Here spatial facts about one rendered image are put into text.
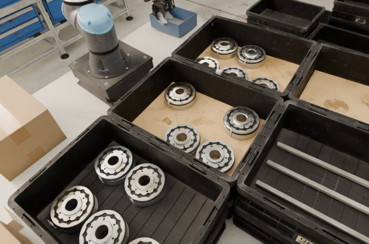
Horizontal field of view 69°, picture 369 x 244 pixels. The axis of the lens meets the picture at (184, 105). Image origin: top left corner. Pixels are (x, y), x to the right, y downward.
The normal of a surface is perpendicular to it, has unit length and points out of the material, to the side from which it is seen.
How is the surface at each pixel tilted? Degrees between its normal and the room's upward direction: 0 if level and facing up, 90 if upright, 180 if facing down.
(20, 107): 0
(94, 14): 9
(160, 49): 0
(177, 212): 0
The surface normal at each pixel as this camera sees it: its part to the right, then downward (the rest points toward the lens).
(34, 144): 0.76, 0.43
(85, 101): -0.08, -0.68
